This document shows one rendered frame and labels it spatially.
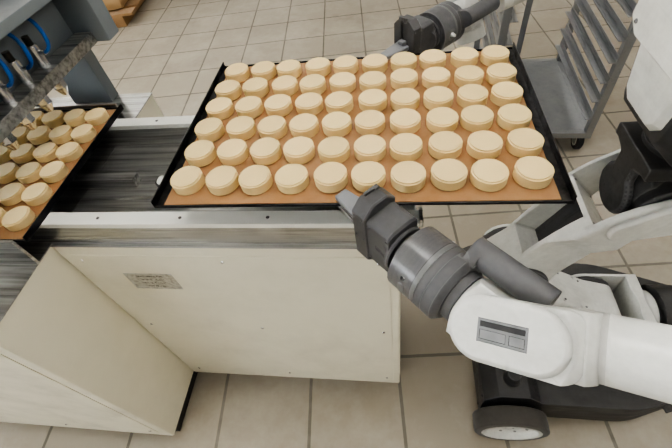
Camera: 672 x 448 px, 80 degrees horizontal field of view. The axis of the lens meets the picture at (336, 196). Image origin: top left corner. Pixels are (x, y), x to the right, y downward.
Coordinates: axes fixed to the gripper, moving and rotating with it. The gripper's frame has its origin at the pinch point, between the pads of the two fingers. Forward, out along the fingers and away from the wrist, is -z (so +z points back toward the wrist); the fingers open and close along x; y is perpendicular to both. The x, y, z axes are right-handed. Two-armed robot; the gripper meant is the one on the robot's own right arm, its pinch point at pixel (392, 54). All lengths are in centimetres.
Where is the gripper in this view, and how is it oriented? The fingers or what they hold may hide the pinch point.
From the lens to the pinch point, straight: 88.4
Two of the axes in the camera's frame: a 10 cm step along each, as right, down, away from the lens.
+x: -1.2, -6.6, -7.4
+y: 6.4, 5.3, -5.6
